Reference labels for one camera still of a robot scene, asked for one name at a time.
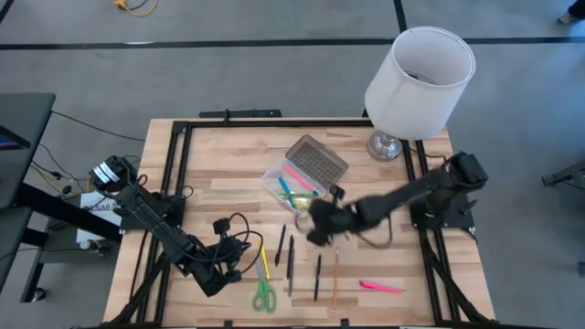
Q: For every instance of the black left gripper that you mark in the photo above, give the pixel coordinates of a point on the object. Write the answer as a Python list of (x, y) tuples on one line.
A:
[(230, 250)]

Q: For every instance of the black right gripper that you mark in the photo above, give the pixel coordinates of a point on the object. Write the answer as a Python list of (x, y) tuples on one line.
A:
[(331, 217)]

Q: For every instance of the yellow highlighter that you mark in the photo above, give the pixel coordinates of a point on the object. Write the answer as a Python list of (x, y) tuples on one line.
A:
[(301, 202), (265, 262)]

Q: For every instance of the pink highlighter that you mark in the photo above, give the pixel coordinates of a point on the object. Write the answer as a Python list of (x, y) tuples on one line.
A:
[(299, 179), (379, 287)]

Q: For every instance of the grey pen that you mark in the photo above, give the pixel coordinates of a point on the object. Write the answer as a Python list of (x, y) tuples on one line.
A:
[(290, 288)]

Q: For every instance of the blue pen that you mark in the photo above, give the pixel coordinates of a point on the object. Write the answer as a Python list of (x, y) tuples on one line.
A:
[(286, 187)]

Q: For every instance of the grey tinted box lid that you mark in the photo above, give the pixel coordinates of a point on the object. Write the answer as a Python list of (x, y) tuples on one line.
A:
[(317, 160)]

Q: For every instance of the black pen with white print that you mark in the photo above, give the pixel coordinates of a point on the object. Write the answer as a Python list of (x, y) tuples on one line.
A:
[(317, 276)]

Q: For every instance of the orange pencil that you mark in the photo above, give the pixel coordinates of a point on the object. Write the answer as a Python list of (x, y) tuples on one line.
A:
[(336, 279)]

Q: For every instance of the clear plastic box base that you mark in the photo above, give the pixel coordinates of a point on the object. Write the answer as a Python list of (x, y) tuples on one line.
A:
[(276, 180)]

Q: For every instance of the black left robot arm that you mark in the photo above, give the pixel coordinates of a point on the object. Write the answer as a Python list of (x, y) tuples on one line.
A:
[(160, 228)]

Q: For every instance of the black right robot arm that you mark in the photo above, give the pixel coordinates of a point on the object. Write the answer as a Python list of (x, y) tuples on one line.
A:
[(411, 192)]

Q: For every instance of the white shade table lamp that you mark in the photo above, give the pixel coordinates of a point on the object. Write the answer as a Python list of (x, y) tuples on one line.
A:
[(411, 100)]

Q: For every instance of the white paper label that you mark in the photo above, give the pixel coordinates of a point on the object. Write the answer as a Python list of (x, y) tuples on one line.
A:
[(91, 203)]

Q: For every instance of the black caster wheel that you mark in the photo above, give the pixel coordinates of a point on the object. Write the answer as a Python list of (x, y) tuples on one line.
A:
[(39, 293)]

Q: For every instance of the grey metal stand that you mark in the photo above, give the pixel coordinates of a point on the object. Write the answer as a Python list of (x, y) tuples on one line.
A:
[(566, 173)]

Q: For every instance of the dark grey desk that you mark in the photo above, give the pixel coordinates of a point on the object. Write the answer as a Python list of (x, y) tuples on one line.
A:
[(27, 119)]

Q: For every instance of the dark tablet screen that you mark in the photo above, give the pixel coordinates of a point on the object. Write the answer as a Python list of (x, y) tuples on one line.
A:
[(11, 139)]

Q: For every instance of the person's foot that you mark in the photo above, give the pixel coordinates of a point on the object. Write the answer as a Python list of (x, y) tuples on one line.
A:
[(573, 11)]

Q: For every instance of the black aluminium table frame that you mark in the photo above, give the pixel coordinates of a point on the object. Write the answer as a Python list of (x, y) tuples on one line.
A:
[(274, 123)]

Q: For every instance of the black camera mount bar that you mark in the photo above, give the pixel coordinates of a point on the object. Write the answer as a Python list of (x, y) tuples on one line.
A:
[(240, 113)]

